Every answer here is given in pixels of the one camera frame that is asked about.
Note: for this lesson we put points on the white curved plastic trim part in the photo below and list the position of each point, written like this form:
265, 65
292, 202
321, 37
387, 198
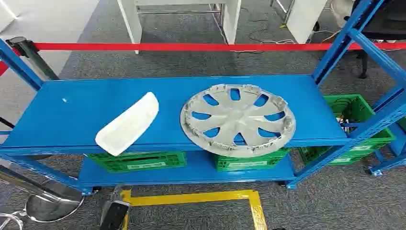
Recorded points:
130, 125

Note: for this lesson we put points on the silver plastic wheel hubcap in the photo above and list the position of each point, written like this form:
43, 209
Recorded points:
236, 119

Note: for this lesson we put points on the green plastic crate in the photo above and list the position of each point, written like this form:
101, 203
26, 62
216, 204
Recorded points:
247, 163
142, 162
349, 104

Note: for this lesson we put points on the red barrier belt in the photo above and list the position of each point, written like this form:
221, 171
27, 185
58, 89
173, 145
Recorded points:
3, 68
190, 47

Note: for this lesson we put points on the white table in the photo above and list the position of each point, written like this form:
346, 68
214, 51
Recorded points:
231, 19

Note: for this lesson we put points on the blue metal shelving rack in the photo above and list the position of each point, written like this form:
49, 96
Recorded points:
95, 111

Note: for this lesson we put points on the white desk panel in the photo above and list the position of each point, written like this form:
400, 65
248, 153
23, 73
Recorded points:
304, 19

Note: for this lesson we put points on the chrome pole with round base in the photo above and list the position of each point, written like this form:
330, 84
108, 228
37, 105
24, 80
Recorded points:
54, 206

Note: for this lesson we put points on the black office chair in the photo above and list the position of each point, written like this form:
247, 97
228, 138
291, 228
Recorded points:
383, 22

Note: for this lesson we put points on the black stanchion post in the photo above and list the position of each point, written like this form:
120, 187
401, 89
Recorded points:
38, 60

